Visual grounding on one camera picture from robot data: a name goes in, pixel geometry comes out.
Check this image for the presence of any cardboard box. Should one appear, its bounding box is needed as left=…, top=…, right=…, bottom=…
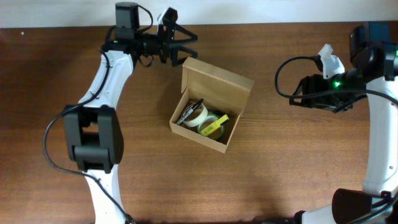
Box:
left=169, top=57, right=254, bottom=154

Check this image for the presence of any yellow highlighter marker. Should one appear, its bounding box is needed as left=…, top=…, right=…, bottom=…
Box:
left=200, top=114, right=229, bottom=136

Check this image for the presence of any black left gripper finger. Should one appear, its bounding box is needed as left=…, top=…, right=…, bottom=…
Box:
left=170, top=45, right=200, bottom=67
left=174, top=24, right=198, bottom=44

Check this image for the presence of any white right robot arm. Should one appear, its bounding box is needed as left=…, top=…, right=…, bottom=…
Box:
left=270, top=22, right=397, bottom=223

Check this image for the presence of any white masking tape roll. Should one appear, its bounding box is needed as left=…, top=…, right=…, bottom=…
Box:
left=183, top=103, right=208, bottom=128

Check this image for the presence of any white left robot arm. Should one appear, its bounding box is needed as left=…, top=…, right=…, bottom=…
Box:
left=63, top=2, right=198, bottom=223

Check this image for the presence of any green tape roll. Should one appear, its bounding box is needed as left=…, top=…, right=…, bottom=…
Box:
left=197, top=114, right=229, bottom=140

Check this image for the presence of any black sharpie marker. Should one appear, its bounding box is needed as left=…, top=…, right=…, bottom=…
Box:
left=176, top=98, right=203, bottom=124

